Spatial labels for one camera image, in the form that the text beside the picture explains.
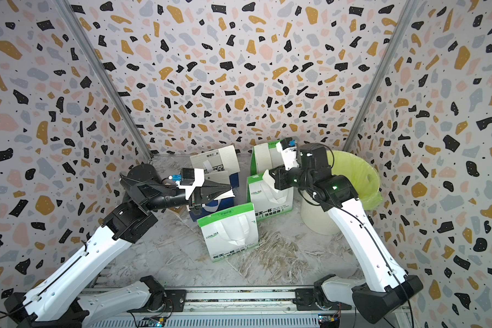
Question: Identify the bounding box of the blue white bag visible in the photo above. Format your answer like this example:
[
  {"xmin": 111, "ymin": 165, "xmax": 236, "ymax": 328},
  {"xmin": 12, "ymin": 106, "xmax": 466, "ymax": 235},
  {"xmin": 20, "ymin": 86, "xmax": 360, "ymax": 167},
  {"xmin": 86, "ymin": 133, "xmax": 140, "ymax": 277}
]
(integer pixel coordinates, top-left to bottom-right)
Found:
[
  {"xmin": 189, "ymin": 197, "xmax": 235, "ymax": 222},
  {"xmin": 190, "ymin": 149, "xmax": 240, "ymax": 188}
]

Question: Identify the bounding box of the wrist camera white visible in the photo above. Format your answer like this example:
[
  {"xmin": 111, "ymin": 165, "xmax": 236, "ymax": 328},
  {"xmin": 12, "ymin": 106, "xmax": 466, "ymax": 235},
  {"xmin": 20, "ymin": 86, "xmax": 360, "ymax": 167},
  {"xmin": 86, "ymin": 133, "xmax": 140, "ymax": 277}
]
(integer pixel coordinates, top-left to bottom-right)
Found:
[
  {"xmin": 168, "ymin": 168, "xmax": 205, "ymax": 200},
  {"xmin": 276, "ymin": 137, "xmax": 299, "ymax": 171}
]

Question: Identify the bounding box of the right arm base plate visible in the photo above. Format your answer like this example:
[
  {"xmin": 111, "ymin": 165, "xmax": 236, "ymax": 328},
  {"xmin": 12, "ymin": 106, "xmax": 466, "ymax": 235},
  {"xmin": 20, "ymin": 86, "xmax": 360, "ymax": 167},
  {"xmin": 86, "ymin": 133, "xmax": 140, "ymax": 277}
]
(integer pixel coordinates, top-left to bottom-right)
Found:
[{"xmin": 292, "ymin": 288, "xmax": 352, "ymax": 311}]

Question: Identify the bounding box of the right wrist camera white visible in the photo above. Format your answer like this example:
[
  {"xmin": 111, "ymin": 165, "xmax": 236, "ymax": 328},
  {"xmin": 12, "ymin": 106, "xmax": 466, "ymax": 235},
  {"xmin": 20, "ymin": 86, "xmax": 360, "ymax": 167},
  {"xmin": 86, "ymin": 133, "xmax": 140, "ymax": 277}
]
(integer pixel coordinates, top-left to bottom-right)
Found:
[{"xmin": 276, "ymin": 137, "xmax": 299, "ymax": 171}]

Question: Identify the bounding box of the front blue white bag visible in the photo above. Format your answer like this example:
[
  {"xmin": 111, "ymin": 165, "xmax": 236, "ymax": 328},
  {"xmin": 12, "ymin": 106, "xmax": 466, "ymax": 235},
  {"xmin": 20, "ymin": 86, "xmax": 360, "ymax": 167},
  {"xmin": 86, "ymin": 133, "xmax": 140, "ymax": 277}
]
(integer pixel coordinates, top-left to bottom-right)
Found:
[{"xmin": 189, "ymin": 197, "xmax": 235, "ymax": 222}]

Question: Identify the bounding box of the back blue white bag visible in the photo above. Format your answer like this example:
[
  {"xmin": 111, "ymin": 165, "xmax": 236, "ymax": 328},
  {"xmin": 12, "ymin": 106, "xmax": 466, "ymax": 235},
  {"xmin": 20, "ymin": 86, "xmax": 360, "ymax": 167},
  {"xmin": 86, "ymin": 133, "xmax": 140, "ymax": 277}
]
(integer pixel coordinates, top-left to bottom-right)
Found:
[{"xmin": 190, "ymin": 149, "xmax": 240, "ymax": 188}]

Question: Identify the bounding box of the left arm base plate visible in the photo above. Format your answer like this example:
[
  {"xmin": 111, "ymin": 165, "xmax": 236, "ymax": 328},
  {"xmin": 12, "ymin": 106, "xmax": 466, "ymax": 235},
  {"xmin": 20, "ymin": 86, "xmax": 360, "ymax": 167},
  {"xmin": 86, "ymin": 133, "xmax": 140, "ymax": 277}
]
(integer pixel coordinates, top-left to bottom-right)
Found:
[{"xmin": 128, "ymin": 289, "xmax": 187, "ymax": 315}]

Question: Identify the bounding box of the left corner aluminium post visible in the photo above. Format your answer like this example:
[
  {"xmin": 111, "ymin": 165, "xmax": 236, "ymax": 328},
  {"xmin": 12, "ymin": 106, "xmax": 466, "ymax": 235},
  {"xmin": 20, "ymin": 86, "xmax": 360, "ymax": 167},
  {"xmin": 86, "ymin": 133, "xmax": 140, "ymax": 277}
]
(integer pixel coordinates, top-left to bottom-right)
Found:
[{"xmin": 53, "ymin": 1, "xmax": 153, "ymax": 162}]

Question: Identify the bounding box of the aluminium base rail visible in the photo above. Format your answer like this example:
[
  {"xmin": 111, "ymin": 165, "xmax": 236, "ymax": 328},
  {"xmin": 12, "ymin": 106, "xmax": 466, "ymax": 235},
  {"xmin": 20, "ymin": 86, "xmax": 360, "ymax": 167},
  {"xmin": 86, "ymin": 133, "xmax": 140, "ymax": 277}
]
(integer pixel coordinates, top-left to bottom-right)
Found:
[{"xmin": 83, "ymin": 286, "xmax": 373, "ymax": 327}]

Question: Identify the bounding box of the yellow-green bin liner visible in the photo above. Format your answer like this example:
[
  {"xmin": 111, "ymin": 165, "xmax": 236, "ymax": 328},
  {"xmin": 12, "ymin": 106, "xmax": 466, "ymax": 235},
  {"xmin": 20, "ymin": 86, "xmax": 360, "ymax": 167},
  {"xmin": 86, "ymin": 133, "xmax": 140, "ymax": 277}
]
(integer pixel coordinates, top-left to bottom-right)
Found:
[{"xmin": 327, "ymin": 150, "xmax": 383, "ymax": 210}]

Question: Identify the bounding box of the right corner aluminium post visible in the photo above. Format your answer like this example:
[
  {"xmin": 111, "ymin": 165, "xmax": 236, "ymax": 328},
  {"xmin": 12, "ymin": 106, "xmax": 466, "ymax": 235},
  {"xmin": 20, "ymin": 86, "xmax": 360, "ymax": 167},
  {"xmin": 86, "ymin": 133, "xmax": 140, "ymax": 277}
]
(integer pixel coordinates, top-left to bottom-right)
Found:
[{"xmin": 342, "ymin": 0, "xmax": 419, "ymax": 152}]

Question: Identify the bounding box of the corner aluminium post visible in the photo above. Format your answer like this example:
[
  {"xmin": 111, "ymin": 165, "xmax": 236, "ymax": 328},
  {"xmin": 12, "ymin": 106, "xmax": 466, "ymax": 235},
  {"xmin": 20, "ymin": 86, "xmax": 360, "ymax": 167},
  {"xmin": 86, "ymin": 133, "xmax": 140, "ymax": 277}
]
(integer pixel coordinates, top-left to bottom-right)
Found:
[
  {"xmin": 53, "ymin": 1, "xmax": 153, "ymax": 162},
  {"xmin": 342, "ymin": 0, "xmax": 419, "ymax": 152}
]

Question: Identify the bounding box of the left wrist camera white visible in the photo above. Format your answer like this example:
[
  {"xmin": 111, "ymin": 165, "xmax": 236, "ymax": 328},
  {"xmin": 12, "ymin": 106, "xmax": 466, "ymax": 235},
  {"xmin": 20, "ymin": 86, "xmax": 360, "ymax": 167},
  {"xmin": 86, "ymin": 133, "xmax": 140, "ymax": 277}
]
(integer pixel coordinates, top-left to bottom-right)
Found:
[{"xmin": 168, "ymin": 168, "xmax": 205, "ymax": 200}]

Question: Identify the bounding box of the white trash bin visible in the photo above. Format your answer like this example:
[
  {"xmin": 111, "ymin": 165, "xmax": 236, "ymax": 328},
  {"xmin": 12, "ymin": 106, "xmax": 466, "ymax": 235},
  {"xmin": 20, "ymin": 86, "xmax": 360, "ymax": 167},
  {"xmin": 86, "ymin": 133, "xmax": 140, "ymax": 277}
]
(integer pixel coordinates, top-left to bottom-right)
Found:
[{"xmin": 300, "ymin": 191, "xmax": 340, "ymax": 236}]

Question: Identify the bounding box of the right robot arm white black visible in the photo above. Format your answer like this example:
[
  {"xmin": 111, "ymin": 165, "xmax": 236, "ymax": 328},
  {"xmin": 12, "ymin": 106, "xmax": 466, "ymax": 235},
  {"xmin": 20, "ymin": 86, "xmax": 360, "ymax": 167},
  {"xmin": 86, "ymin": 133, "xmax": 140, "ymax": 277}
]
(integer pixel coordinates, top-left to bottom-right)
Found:
[{"xmin": 263, "ymin": 137, "xmax": 423, "ymax": 324}]

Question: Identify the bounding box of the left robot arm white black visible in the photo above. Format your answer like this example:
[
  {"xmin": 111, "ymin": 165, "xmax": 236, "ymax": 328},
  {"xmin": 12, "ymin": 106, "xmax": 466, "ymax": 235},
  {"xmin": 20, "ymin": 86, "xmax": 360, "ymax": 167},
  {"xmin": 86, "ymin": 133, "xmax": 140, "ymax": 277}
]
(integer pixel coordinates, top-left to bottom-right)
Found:
[{"xmin": 0, "ymin": 164, "xmax": 232, "ymax": 327}]

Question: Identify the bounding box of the green white bag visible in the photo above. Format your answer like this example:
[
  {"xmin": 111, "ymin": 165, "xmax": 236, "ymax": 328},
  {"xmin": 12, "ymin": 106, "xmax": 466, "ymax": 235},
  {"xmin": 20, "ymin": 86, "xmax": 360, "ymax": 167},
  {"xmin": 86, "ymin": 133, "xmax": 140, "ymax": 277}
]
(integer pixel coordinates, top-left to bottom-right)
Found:
[
  {"xmin": 250, "ymin": 140, "xmax": 284, "ymax": 176},
  {"xmin": 247, "ymin": 174, "xmax": 293, "ymax": 221},
  {"xmin": 198, "ymin": 202, "xmax": 259, "ymax": 262}
]

